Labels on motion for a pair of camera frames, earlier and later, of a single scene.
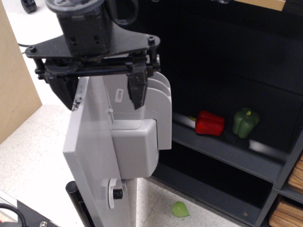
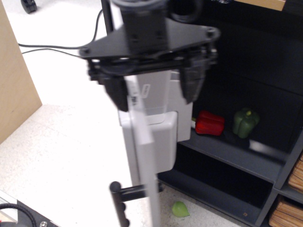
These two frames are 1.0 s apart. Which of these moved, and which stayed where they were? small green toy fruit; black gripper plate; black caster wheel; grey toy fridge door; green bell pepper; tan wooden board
Moved: grey toy fridge door; black gripper plate
Stayed: small green toy fruit; green bell pepper; tan wooden board; black caster wheel
